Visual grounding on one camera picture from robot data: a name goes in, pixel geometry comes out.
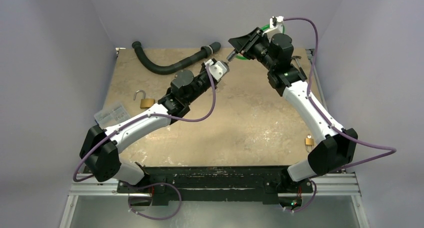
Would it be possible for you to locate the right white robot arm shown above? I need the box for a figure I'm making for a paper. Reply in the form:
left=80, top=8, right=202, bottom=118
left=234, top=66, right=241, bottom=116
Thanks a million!
left=229, top=28, right=358, bottom=192

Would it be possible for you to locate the green cable lock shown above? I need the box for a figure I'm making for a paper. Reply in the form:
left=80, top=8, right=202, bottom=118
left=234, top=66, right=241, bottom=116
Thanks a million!
left=226, top=23, right=285, bottom=62

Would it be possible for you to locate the large brass padlock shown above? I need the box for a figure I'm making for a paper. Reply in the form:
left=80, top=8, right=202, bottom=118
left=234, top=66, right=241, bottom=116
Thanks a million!
left=133, top=89, right=156, bottom=109

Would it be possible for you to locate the small brass padlock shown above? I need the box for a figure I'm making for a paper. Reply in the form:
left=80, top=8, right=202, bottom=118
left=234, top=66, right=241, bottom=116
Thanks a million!
left=305, top=134, right=315, bottom=153

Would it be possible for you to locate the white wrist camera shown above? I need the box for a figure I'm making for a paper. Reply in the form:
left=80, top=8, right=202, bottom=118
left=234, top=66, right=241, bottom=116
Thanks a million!
left=264, top=16, right=285, bottom=38
left=204, top=59, right=230, bottom=82

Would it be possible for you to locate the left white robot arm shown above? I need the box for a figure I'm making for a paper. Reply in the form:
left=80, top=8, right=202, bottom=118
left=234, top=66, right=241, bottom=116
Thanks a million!
left=72, top=65, right=229, bottom=193

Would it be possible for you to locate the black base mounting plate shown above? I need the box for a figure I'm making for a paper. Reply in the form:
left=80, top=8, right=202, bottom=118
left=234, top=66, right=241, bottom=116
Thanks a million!
left=116, top=165, right=314, bottom=206

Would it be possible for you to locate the clear plastic box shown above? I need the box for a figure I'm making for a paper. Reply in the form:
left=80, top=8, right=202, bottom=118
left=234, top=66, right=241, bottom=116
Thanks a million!
left=94, top=101, right=131, bottom=128

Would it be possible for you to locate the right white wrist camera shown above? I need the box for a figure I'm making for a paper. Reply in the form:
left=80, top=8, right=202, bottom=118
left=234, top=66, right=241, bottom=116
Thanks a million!
left=264, top=16, right=285, bottom=38

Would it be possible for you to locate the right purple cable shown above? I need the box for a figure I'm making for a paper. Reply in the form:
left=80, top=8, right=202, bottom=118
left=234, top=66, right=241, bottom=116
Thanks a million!
left=283, top=16, right=398, bottom=214

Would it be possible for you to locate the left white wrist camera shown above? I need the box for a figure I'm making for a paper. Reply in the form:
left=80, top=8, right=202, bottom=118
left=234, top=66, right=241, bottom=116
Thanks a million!
left=204, top=59, right=230, bottom=82

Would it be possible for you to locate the black corrugated drain hose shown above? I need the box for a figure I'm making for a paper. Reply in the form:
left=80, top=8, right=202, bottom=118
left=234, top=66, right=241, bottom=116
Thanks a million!
left=131, top=41, right=222, bottom=76

